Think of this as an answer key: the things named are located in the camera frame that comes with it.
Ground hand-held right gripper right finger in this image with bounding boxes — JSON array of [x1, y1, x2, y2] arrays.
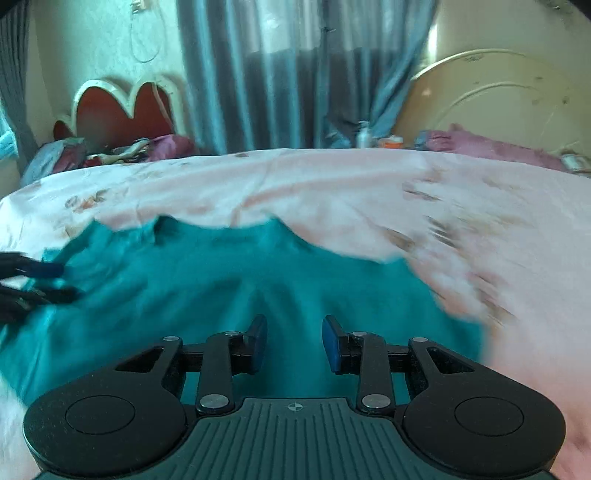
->
[[322, 315, 476, 414]]

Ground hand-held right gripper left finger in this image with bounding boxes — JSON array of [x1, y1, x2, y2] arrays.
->
[[115, 315, 269, 414]]

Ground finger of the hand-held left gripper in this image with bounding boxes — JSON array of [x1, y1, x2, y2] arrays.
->
[[0, 252, 64, 280], [0, 286, 83, 311]]

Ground teal long-sleeve sweatshirt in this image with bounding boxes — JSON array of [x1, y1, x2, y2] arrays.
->
[[0, 215, 491, 416]]

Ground pile of crumpled clothes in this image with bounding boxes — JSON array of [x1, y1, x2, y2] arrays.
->
[[87, 138, 154, 168]]

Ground blue and pink pillows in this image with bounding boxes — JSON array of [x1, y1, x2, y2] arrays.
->
[[20, 138, 89, 188]]

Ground pink floral bedsheet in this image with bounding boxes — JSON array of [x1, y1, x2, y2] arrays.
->
[[0, 148, 591, 480]]

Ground red heart-shaped headboard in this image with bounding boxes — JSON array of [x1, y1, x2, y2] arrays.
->
[[52, 78, 186, 154]]

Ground grey side curtain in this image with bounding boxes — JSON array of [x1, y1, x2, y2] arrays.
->
[[0, 18, 41, 158]]

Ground magenta pillow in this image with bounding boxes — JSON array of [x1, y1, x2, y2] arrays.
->
[[148, 134, 195, 161]]

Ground purple pillow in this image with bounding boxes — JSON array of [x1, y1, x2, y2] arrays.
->
[[424, 123, 570, 172]]

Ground blue-grey patterned curtain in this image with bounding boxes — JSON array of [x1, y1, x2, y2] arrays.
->
[[177, 0, 440, 156]]

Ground cream round headboard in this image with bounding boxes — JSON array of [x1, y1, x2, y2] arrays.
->
[[392, 48, 591, 161]]

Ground white charging cable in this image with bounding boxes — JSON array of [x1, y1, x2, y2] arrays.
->
[[129, 4, 168, 64]]

